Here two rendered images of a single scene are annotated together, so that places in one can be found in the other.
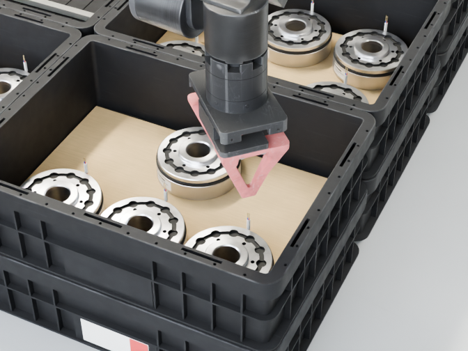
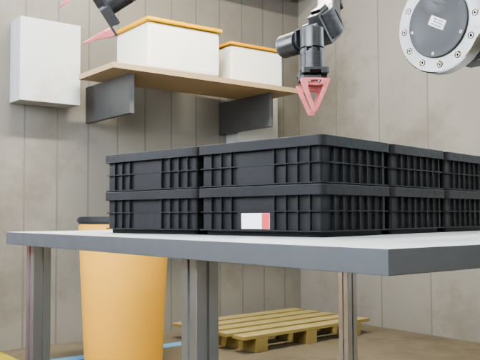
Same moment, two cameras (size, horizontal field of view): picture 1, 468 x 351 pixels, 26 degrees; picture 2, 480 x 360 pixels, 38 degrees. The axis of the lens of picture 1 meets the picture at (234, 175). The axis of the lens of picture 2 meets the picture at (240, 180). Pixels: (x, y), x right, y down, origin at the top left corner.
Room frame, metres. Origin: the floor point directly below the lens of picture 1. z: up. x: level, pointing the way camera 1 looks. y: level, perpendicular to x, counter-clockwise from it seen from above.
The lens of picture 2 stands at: (-0.86, -0.31, 0.75)
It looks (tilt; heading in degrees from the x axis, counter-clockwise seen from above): 3 degrees up; 17
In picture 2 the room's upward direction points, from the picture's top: straight up
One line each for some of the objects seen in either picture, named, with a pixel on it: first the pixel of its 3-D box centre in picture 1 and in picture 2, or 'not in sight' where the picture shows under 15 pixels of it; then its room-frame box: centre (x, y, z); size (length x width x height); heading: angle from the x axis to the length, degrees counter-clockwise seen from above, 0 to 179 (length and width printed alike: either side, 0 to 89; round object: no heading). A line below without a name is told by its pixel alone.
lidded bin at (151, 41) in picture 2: not in sight; (168, 54); (2.95, 1.28, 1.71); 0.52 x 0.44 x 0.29; 145
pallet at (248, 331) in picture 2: not in sight; (272, 328); (3.39, 0.76, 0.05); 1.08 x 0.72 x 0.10; 145
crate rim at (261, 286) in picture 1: (168, 150); (292, 149); (0.88, 0.07, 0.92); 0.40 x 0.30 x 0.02; 64
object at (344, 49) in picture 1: (371, 51); not in sight; (1.16, -0.19, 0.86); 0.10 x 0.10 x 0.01
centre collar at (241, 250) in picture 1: (226, 256); not in sight; (0.76, 0.01, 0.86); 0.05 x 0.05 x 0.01
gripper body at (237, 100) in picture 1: (236, 79); (312, 63); (0.75, 0.00, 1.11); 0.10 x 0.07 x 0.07; 19
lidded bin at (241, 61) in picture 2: not in sight; (241, 69); (3.41, 0.96, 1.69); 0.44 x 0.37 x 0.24; 145
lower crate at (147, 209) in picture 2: not in sight; (185, 212); (1.05, 0.43, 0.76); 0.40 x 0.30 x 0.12; 64
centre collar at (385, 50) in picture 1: (371, 47); not in sight; (1.16, -0.19, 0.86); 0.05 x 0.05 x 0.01
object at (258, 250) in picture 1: (226, 260); not in sight; (0.76, 0.01, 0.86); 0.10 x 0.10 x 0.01
